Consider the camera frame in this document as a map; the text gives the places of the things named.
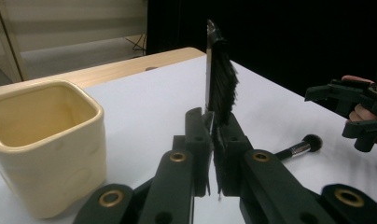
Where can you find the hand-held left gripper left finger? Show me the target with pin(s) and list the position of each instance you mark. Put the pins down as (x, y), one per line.
(199, 140)

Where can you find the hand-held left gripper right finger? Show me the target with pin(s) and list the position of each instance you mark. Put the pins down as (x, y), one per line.
(234, 146)

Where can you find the small thin black makeup brush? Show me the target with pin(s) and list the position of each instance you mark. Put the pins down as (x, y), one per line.
(312, 143)

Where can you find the large black makeup brush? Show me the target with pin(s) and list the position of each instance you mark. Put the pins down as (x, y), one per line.
(222, 77)

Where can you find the cream ceramic cup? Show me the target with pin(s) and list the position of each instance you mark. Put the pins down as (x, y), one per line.
(53, 161)

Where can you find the black curtain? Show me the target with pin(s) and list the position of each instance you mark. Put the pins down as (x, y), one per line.
(286, 37)

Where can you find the wooden table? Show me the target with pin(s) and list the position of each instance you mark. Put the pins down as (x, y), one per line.
(115, 70)

